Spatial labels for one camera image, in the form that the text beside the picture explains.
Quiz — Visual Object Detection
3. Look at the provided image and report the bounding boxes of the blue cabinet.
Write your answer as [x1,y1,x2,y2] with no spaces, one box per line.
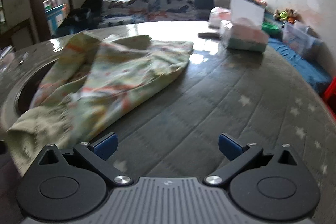
[45,4,66,33]

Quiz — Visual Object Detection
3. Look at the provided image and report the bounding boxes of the large pink green tissue pack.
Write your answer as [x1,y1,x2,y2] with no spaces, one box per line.
[220,18,269,52]

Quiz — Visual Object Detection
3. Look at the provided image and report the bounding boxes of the grey pillow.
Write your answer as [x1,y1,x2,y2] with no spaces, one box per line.
[213,0,233,10]

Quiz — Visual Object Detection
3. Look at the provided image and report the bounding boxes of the green plastic toy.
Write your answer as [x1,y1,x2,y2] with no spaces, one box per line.
[262,22,281,33]

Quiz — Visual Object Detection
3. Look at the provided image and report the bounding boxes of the small plush toys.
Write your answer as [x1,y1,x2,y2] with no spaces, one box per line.
[273,7,300,24]

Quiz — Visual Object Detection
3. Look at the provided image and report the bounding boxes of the dark wooden cabinet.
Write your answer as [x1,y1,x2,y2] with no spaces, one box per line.
[0,17,33,50]

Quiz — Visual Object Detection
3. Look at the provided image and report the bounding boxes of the black bag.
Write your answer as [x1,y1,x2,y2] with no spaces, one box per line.
[56,0,103,35]

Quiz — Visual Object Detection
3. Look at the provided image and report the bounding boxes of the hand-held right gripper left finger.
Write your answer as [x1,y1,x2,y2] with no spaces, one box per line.
[37,133,132,186]

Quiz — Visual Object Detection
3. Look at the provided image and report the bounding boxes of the white card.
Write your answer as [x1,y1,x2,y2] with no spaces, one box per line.
[230,0,265,28]

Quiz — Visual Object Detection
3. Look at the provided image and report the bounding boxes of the dark flat case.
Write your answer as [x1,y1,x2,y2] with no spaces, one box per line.
[198,31,221,39]

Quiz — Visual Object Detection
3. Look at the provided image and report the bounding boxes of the grey quilted table cover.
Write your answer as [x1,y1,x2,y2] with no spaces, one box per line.
[0,21,336,224]

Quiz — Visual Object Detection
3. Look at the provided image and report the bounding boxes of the clear plastic bag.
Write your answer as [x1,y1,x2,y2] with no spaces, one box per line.
[0,46,16,69]

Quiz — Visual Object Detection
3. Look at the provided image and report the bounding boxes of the green printed garment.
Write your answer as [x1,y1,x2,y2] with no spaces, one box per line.
[7,31,195,177]

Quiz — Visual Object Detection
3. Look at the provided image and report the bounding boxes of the butterfly print pillows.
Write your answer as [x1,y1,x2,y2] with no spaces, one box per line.
[101,0,200,26]

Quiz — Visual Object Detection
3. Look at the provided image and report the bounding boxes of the clear plastic storage box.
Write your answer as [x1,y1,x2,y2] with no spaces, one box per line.
[282,21,322,59]

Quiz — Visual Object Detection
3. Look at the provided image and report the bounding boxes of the red stool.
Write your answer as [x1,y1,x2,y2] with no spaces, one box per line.
[323,76,336,114]

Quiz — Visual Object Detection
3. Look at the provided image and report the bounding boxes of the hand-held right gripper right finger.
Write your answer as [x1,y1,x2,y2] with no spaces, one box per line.
[204,133,298,186]

